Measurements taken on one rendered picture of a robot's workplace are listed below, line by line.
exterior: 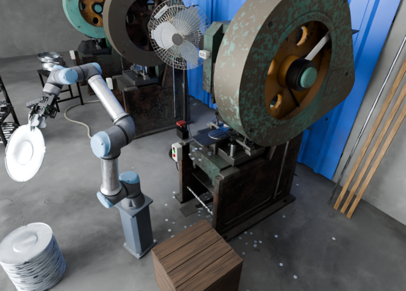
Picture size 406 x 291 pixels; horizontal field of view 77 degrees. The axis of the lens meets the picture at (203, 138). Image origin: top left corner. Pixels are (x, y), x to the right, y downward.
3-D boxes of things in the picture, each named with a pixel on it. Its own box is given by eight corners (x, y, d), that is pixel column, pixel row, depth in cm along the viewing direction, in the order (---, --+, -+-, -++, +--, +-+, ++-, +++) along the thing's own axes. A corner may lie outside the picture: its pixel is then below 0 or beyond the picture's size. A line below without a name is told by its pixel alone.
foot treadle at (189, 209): (185, 221, 201) (185, 216, 198) (179, 212, 208) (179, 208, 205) (241, 192, 230) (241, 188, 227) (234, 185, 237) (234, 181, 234)
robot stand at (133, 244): (139, 259, 184) (132, 217, 160) (122, 246, 193) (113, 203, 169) (157, 242, 197) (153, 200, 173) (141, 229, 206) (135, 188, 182)
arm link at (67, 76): (81, 64, 129) (72, 66, 135) (59, 69, 121) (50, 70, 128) (87, 80, 131) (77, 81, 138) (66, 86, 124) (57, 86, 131)
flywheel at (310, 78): (232, 86, 97) (351, -50, 100) (201, 72, 111) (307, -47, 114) (283, 165, 149) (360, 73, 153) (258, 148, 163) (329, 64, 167)
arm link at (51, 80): (58, 63, 130) (51, 64, 135) (49, 82, 128) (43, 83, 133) (72, 71, 136) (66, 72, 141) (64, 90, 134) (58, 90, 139)
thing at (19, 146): (44, 179, 122) (42, 179, 122) (4, 183, 133) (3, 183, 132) (46, 121, 127) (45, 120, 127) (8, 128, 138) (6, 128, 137)
